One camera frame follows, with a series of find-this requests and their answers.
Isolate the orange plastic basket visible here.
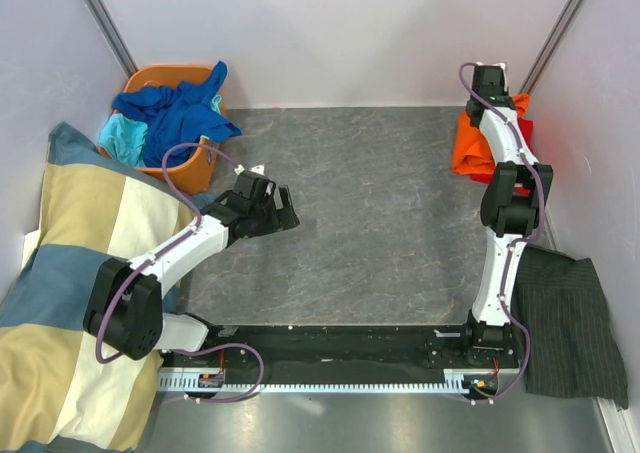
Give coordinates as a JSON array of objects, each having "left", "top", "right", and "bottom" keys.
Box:
[{"left": 98, "top": 65, "right": 220, "bottom": 194}]

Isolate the purple cable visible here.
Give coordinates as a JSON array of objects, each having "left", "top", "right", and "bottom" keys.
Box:
[
  {"left": 94, "top": 142, "right": 265, "bottom": 405},
  {"left": 444, "top": 62, "right": 547, "bottom": 407}
]

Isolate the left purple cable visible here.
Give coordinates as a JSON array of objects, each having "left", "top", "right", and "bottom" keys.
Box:
[{"left": 94, "top": 142, "right": 265, "bottom": 405}]

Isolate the teal t shirt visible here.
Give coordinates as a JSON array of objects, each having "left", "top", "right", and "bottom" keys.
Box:
[{"left": 98, "top": 94, "right": 225, "bottom": 167}]

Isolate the right aluminium frame post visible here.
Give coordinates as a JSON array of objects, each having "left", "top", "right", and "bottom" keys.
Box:
[{"left": 517, "top": 0, "right": 587, "bottom": 95}]

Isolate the aluminium frame post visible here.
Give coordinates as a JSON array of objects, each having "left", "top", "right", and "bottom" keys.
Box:
[
  {"left": 83, "top": 0, "right": 138, "bottom": 77},
  {"left": 517, "top": 0, "right": 587, "bottom": 95}
]

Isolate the left aluminium frame post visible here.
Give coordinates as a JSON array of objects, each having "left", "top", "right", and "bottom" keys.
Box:
[{"left": 83, "top": 0, "right": 138, "bottom": 77}]

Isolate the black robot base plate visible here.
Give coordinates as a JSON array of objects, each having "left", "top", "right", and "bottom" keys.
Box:
[{"left": 162, "top": 325, "right": 519, "bottom": 383}]

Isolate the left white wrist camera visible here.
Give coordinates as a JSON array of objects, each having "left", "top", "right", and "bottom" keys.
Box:
[{"left": 234, "top": 164, "right": 265, "bottom": 176}]

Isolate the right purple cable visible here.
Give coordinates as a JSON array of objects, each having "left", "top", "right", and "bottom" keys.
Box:
[{"left": 444, "top": 62, "right": 547, "bottom": 407}]

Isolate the blue t shirt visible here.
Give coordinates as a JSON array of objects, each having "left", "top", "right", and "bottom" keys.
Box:
[{"left": 113, "top": 61, "right": 241, "bottom": 168}]

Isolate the white slotted cable duct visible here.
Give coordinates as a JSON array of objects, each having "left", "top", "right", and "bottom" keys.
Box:
[{"left": 157, "top": 368, "right": 499, "bottom": 395}]

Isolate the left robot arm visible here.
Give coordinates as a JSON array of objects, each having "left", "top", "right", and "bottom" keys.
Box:
[{"left": 83, "top": 170, "right": 300, "bottom": 366}]

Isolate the folded red t shirt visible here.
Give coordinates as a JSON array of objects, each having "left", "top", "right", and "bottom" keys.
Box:
[{"left": 470, "top": 118, "right": 534, "bottom": 195}]

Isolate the blue beige checked pillow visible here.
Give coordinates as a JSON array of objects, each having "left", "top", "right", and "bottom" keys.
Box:
[{"left": 1, "top": 123, "right": 193, "bottom": 452}]

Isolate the dark striped cloth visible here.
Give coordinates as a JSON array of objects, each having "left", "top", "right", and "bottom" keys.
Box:
[{"left": 514, "top": 246, "right": 629, "bottom": 410}]

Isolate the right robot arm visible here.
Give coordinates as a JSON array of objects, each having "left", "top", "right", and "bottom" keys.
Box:
[{"left": 457, "top": 62, "right": 553, "bottom": 367}]

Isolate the orange t shirt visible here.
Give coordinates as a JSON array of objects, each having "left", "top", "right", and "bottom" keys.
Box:
[{"left": 451, "top": 93, "right": 531, "bottom": 177}]

